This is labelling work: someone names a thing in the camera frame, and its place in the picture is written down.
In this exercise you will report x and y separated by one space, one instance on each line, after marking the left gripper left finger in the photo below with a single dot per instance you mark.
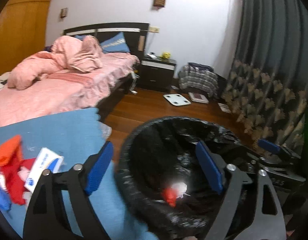
46 217

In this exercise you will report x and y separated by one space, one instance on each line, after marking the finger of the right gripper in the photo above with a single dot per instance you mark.
268 146

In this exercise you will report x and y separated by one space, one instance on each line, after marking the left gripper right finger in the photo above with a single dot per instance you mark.
250 207

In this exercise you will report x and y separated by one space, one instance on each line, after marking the red cloth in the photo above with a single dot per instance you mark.
14 184

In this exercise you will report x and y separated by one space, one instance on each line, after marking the blue plastic wrapper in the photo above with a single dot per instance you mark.
5 202

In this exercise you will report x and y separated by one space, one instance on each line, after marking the white blue glove box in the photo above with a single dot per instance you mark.
46 160

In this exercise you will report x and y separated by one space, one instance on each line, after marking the orange foam net sleeve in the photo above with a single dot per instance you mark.
11 152

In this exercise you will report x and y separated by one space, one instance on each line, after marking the white tissue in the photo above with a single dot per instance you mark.
179 189

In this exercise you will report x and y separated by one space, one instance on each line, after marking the black lined trash bin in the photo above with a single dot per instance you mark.
162 152

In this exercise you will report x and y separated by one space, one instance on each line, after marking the grey patterned curtain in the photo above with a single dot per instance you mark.
267 87

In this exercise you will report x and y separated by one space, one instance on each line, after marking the book on floor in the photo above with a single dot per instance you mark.
196 97

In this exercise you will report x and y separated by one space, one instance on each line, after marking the blue table cloth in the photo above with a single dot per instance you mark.
76 135

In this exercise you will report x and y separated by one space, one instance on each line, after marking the plaid bag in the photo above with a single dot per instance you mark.
199 76

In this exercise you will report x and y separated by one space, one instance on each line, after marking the white bathroom scale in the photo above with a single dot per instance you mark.
176 99

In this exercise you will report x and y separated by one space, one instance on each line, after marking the black nightstand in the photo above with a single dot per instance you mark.
156 74

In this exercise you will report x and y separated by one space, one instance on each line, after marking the yellow toy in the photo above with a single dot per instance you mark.
165 56

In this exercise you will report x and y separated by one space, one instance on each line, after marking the bed with pink sheet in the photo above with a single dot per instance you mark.
69 90

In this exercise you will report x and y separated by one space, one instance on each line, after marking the pink duvet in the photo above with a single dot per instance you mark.
66 53

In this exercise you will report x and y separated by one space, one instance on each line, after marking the black bed headboard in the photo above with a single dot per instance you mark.
135 34

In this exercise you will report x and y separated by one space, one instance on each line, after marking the blue pillow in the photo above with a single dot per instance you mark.
116 44

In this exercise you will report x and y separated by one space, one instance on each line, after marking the wooden wardrobe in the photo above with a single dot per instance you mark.
22 31

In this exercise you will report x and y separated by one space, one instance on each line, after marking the wall power socket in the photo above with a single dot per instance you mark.
153 29

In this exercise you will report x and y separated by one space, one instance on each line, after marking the right wall lamp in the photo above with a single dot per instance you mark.
159 3

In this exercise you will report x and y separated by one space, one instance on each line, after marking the wall lamp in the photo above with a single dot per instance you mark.
159 3
63 13

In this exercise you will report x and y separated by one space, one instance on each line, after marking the left wall lamp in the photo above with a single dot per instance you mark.
63 13

